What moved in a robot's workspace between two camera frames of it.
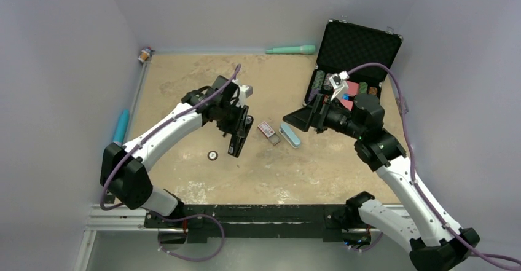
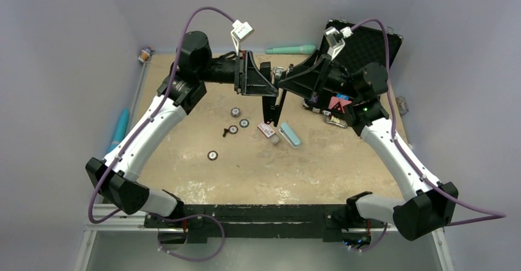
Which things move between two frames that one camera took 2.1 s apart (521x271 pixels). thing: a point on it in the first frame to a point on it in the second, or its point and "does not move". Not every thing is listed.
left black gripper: [237, 126] to [248, 80]
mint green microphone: [304, 49] does not move
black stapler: [237, 142] to [273, 106]
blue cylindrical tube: [120, 128] does not move
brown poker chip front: [212, 155] does not move
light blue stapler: [290, 135] does not move
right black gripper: [314, 115] to [309, 80]
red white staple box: [265, 129] does not move
